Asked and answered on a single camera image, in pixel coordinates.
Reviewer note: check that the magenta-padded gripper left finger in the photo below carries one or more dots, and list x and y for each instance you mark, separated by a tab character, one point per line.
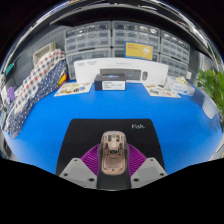
77	171

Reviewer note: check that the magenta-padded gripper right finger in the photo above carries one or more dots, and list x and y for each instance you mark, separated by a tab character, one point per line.
149	171

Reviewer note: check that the pink computer mouse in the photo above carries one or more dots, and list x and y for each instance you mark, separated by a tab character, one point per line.
113	161

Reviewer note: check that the black mouse pad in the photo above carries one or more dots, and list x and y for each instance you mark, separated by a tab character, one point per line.
83	136

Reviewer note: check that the navy polka-dot cloth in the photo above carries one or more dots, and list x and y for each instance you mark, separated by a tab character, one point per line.
20	116

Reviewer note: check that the colourful printed leaflet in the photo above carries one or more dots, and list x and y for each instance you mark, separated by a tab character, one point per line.
160	91
73	89

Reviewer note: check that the clear plastic bag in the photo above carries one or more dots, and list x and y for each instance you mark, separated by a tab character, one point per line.
181	86

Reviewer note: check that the yellow red small object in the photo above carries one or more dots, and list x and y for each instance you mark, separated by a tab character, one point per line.
62	79

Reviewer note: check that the small black labelled box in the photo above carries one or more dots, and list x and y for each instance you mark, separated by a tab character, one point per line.
110	83

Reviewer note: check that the purple object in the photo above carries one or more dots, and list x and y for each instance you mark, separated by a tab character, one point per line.
11	95

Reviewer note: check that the red blue checkered cloth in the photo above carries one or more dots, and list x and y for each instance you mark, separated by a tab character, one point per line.
36	76

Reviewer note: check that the long white keyboard box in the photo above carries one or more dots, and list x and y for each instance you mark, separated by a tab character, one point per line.
88	68

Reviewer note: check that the green potted plant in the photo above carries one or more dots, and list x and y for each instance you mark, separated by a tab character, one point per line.
211	86

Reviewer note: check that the grey plastic drawer cabinet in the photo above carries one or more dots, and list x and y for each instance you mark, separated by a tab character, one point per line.
88	55
117	53
136	33
175	46
175	68
88	36

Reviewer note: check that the yellow card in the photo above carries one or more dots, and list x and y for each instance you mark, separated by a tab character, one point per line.
138	51

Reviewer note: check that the white plastic basket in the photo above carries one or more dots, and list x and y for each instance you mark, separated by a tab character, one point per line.
43	53

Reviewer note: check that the teal plastic object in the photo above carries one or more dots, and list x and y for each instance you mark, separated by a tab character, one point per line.
10	68

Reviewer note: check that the dark wall shelf unit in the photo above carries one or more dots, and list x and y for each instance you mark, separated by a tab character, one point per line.
133	15

